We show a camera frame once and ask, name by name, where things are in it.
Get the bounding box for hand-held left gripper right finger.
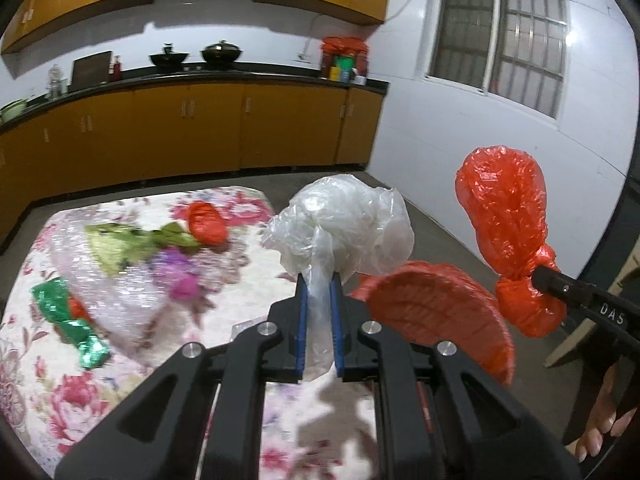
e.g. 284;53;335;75
330;272;581;480

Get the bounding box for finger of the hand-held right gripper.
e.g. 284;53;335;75
531;265;597;318

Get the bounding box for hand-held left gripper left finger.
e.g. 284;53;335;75
55;272;309;480

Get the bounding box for red lined waste basket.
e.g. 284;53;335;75
350;260;516;386

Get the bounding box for red plastic bag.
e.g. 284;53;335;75
455;145;568;338

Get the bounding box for clear plastic bag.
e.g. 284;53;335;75
261;174;416;381

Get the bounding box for purple plastic bag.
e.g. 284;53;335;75
155;252;209;304

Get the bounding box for clear bubble wrap sheet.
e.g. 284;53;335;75
52;220;216;356

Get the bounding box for shiny green foil wrapper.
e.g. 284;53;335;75
31;280;112;371

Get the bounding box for small red bag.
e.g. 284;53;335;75
67;296;94;324

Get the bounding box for person's right hand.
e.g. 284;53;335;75
574;364;637;464

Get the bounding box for beige chair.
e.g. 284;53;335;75
544;247;640;368

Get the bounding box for floral tablecloth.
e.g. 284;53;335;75
0;185;383;480

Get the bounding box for red plastic bag ball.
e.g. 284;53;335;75
186;201;229;249

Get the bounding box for orange base cabinets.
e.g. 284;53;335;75
0;80;386;252

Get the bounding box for barred window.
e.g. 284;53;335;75
425;0;572;122

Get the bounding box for black kitchen countertop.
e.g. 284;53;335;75
0;66;390;133

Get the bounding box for red bag over shelf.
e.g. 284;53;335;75
321;36;370;69

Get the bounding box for black wok with lid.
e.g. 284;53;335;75
200;40;244;65

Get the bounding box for brown cutting board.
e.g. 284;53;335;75
71;51;114;92

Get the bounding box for clear glass jar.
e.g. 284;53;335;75
47;64;69;99

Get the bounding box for green enamel pot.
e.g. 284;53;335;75
0;100;29;124

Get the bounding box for black wok with handle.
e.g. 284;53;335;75
149;44;190;69

